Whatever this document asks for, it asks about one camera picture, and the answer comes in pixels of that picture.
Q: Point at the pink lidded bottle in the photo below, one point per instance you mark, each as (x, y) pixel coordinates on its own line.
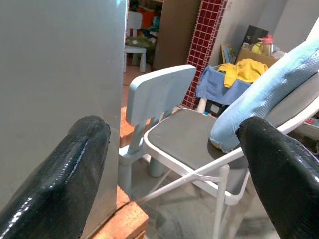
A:
(268, 41)

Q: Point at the light blue child chair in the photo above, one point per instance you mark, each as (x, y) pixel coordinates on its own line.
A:
(159, 92)

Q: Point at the yellow cloth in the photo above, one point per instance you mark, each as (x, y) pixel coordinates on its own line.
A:
(244, 71)

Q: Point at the green seat cushion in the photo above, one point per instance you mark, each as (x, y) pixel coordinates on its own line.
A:
(137, 41)

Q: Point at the children's picture book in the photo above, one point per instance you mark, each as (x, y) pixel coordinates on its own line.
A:
(228, 53)

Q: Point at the cardboard box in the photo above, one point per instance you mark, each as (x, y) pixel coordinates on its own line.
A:
(249, 55)

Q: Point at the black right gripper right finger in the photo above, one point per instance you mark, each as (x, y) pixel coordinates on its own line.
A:
(286, 186)

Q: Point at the black board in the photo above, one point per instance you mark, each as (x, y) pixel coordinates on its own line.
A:
(254, 33)

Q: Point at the orange storage bin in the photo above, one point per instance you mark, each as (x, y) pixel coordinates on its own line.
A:
(148, 16)

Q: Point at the orange brick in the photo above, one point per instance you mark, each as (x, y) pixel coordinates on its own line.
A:
(122, 221)

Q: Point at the blue towel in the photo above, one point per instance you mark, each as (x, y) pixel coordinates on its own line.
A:
(214, 84)

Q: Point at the white folding chair grey seat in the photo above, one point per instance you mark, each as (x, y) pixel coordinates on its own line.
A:
(182, 134)

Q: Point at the brown wooden panel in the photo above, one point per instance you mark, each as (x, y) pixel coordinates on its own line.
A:
(174, 32)

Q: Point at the red tiled column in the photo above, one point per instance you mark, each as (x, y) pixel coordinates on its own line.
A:
(204, 37)

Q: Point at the silver mini fridge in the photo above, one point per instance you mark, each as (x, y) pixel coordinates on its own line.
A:
(62, 62)

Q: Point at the light blue cushion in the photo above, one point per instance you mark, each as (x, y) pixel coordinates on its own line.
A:
(261, 99)

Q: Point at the yellow green cup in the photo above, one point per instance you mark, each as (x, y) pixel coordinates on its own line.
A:
(257, 47)

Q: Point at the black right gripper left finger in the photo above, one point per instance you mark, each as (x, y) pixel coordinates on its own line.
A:
(54, 186)

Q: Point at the white child chair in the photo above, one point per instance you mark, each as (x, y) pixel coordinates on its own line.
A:
(134, 51)

